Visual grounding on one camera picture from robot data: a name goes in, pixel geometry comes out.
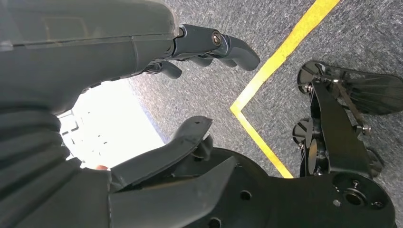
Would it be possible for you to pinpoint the robot left arm ribbed sleeve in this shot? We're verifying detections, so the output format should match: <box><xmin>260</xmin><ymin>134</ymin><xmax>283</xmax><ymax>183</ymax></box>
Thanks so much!
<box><xmin>0</xmin><ymin>106</ymin><xmax>84</xmax><ymax>218</ymax></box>

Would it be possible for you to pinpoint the yellow floor tape square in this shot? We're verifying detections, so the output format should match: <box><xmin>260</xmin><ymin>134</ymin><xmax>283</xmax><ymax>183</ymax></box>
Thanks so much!
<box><xmin>230</xmin><ymin>0</ymin><xmax>341</xmax><ymax>180</ymax></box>

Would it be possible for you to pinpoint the black robot left leg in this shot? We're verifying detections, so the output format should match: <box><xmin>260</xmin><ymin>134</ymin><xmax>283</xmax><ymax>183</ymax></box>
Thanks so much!
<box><xmin>292</xmin><ymin>80</ymin><xmax>385</xmax><ymax>180</ymax></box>

